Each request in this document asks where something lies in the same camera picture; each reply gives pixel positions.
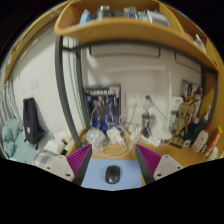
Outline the white tissue box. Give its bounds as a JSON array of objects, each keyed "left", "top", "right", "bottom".
[{"left": 43, "top": 138, "right": 67, "bottom": 155}]

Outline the clear plastic bag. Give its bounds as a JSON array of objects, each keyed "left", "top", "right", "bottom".
[{"left": 84, "top": 128, "right": 108, "bottom": 150}]

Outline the teal bedding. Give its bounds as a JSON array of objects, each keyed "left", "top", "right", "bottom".
[{"left": 0, "top": 118, "right": 56, "bottom": 168}]

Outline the dark grey metal frame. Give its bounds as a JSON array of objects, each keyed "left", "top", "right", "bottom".
[{"left": 54, "top": 34, "right": 219, "bottom": 149}]

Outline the wooden shelf unit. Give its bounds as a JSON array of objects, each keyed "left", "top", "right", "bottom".
[{"left": 54, "top": 0, "right": 221, "bottom": 73}]

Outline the blue robot model kit box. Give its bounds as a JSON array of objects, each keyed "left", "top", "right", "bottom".
[{"left": 83, "top": 84, "right": 122, "bottom": 133}]

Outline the white charger block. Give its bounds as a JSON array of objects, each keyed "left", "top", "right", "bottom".
[{"left": 105, "top": 126, "right": 126, "bottom": 146}]

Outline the colourful picture box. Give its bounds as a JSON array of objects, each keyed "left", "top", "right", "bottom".
[{"left": 180, "top": 79, "right": 204, "bottom": 111}]

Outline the white wall socket plate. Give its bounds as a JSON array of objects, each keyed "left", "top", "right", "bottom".
[
  {"left": 125, "top": 92, "right": 143, "bottom": 108},
  {"left": 142, "top": 93, "right": 158, "bottom": 108}
]

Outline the red chips can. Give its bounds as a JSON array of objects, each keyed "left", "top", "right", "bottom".
[{"left": 203, "top": 125, "right": 223, "bottom": 158}]

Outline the silver desk lamp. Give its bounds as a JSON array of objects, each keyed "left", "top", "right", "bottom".
[{"left": 141, "top": 94, "right": 168, "bottom": 139}]

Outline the light blue mouse pad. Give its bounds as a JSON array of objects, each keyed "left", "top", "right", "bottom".
[{"left": 80, "top": 157, "right": 148, "bottom": 192}]

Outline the black computer mouse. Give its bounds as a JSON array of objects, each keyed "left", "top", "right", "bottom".
[{"left": 104, "top": 164, "right": 122, "bottom": 185}]

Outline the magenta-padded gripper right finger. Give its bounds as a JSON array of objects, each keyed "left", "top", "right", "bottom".
[{"left": 134, "top": 143, "right": 184, "bottom": 185}]

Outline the black backpack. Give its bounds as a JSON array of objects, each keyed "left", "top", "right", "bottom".
[{"left": 22, "top": 97, "right": 46, "bottom": 150}]

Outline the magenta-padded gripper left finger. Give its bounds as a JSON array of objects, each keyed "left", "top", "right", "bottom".
[{"left": 43, "top": 143, "right": 94, "bottom": 187}]

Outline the white mug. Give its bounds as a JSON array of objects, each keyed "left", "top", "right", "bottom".
[{"left": 208, "top": 146, "right": 220, "bottom": 161}]

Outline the dark spray bottle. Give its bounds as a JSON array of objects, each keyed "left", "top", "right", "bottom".
[{"left": 196, "top": 105, "right": 213, "bottom": 134}]

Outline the white pump lotion bottle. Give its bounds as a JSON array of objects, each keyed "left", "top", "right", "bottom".
[{"left": 191, "top": 122, "right": 212, "bottom": 154}]

